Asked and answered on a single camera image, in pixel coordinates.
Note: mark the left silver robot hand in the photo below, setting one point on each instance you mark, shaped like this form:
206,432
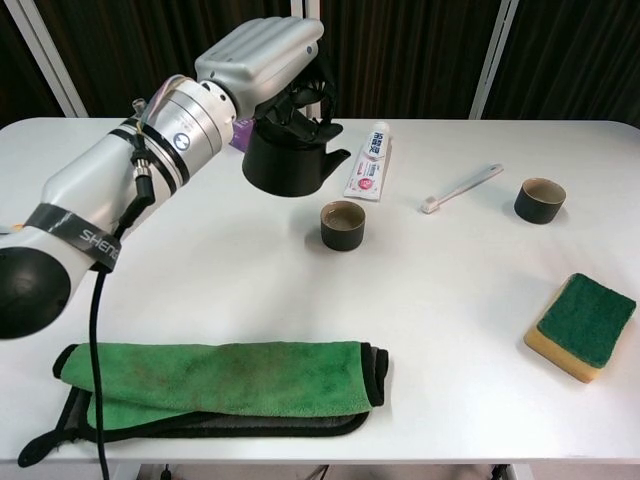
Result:
255,65

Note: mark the black teapot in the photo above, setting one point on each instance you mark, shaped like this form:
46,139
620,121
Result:
285,170

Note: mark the small dark ceramic cup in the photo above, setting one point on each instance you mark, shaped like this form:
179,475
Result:
537,212
342,237

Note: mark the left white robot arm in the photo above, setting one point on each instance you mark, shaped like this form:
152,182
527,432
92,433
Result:
85,185

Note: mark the purple small carton box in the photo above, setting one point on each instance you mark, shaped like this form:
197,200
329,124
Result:
242,135

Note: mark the black pleated curtain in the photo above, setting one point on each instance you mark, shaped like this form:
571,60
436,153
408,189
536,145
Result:
125,50

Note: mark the white toothpaste tube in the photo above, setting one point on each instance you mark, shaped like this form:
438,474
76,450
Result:
367,172

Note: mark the white toothbrush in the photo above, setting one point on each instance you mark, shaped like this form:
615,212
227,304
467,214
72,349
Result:
462,187

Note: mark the green folded microfibre cloth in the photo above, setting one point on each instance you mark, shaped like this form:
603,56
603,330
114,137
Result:
225,375

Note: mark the yellow green scouring sponge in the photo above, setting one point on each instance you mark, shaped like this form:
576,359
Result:
582,317

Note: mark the white frame post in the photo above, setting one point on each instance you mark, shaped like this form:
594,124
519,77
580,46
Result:
492,60
305,9
47,55

